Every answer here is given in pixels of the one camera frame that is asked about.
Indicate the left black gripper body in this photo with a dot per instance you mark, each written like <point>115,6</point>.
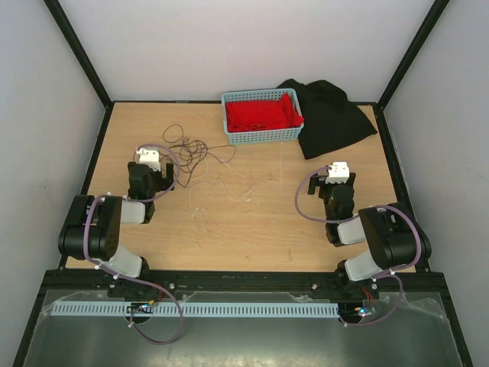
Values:
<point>160,183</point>

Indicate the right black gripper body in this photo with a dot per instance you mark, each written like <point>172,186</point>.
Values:
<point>325,189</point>

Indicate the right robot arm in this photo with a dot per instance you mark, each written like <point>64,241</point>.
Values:
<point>395,239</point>

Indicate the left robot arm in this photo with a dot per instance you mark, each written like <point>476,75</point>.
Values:
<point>91,230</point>

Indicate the black cloth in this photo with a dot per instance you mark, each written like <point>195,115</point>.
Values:
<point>331,121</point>

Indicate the blue perforated plastic basket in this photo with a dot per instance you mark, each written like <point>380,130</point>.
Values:
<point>236,138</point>

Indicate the red cloth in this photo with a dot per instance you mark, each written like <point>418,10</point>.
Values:
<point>262,115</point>

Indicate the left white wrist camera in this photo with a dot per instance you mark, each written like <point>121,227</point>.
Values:
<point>150,157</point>

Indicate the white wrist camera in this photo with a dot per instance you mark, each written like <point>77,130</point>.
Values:
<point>150,157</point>
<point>337,173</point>

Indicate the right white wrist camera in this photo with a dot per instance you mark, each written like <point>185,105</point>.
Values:
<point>337,173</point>

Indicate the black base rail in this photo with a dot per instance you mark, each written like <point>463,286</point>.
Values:
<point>326,285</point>

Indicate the black metal frame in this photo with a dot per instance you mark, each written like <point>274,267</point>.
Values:
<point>423,280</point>

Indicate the grey slotted cable duct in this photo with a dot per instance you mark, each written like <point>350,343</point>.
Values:
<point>239,310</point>

